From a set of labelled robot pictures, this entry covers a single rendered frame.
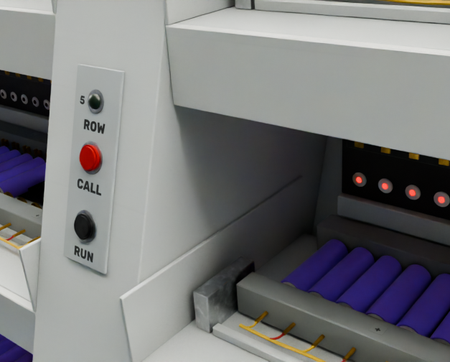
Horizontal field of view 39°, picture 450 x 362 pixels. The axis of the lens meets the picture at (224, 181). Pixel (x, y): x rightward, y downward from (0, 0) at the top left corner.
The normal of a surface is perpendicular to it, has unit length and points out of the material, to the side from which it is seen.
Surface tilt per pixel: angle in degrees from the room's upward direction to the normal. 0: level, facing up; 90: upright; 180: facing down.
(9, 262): 17
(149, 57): 90
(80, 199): 90
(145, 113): 90
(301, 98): 108
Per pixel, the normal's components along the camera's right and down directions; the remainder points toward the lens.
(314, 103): -0.62, 0.37
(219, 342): -0.07, -0.91
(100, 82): -0.62, 0.08
